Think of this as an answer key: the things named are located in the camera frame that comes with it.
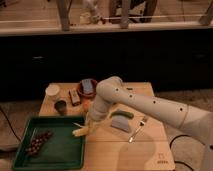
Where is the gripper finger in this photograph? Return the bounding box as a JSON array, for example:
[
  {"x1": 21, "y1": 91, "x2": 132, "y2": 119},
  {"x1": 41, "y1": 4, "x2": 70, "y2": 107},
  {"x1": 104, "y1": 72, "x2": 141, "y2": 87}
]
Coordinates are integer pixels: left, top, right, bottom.
[{"x1": 73, "y1": 123, "x2": 84, "y2": 128}]

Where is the yellow banana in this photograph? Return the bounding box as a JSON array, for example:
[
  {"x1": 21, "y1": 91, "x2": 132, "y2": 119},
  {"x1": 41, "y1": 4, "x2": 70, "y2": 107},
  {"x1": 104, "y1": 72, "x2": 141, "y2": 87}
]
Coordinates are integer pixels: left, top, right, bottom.
[{"x1": 72, "y1": 127, "x2": 89, "y2": 137}]

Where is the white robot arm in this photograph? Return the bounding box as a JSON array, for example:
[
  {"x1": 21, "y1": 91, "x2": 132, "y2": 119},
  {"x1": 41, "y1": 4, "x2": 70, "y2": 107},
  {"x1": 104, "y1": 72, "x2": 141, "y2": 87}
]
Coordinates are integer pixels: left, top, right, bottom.
[{"x1": 72, "y1": 76, "x2": 213, "y2": 171}]

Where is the orange fruit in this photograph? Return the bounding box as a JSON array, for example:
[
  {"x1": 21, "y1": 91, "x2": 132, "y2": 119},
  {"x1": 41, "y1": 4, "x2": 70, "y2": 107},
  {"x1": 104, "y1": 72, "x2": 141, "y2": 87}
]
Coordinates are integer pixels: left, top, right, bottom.
[{"x1": 82, "y1": 99, "x2": 91, "y2": 111}]

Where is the dark brown cup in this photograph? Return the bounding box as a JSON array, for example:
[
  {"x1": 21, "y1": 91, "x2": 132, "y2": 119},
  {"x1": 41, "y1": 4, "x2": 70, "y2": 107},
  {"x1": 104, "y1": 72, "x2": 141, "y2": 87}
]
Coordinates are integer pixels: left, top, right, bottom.
[{"x1": 54, "y1": 100, "x2": 67, "y2": 115}]

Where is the brown rectangular block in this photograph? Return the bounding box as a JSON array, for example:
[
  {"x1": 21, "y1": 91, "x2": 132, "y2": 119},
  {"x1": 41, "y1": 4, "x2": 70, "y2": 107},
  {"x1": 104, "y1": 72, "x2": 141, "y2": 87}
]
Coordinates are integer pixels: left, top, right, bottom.
[{"x1": 69, "y1": 89, "x2": 81, "y2": 106}]

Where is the green plastic tray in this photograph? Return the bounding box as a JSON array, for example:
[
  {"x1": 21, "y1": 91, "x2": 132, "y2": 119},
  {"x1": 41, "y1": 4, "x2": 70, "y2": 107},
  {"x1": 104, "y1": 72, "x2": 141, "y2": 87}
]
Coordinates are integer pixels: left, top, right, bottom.
[{"x1": 12, "y1": 116, "x2": 85, "y2": 171}]

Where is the orange-brown bowl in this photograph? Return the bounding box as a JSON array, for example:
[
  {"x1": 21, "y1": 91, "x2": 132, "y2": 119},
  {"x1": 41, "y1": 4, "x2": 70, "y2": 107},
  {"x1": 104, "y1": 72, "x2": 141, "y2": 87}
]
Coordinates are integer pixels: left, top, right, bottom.
[{"x1": 77, "y1": 78, "x2": 97, "y2": 99}]

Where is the grey-blue can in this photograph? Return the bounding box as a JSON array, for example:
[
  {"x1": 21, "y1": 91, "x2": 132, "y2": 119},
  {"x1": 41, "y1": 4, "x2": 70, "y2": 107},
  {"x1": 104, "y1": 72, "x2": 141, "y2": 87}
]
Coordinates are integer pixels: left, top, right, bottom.
[{"x1": 82, "y1": 79, "x2": 93, "y2": 94}]

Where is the white cup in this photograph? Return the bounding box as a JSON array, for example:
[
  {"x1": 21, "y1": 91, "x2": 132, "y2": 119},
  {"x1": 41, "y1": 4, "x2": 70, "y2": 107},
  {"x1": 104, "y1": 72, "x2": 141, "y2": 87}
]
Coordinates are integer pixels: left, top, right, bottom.
[{"x1": 45, "y1": 84, "x2": 60, "y2": 101}]

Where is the bunch of dark grapes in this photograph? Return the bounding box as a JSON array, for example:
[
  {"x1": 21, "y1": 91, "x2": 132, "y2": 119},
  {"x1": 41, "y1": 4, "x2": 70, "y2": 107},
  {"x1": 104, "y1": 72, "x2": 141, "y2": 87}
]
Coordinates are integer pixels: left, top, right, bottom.
[{"x1": 25, "y1": 131, "x2": 53, "y2": 156}]

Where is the silver fork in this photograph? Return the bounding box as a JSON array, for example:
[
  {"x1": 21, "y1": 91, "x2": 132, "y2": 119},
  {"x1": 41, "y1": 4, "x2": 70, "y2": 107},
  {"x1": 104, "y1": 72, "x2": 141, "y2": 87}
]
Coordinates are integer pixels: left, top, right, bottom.
[{"x1": 128, "y1": 116, "x2": 148, "y2": 143}]

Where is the black cable left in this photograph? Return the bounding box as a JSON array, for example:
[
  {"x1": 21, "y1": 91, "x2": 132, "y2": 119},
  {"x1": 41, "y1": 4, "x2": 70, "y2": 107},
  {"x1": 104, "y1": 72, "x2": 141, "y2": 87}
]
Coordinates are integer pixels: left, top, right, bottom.
[{"x1": 0, "y1": 105, "x2": 22, "y2": 143}]

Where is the black cable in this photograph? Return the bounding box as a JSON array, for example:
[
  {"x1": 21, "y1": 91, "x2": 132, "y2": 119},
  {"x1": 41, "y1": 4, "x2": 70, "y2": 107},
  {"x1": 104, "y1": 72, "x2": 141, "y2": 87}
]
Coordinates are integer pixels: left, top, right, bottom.
[
  {"x1": 0, "y1": 105, "x2": 22, "y2": 143},
  {"x1": 169, "y1": 134, "x2": 195, "y2": 171}
]

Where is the black cable right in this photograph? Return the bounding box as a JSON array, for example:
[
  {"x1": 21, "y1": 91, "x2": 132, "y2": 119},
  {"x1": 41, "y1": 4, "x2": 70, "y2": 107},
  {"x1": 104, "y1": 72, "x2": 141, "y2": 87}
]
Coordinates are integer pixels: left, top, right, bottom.
[{"x1": 169, "y1": 134, "x2": 195, "y2": 171}]

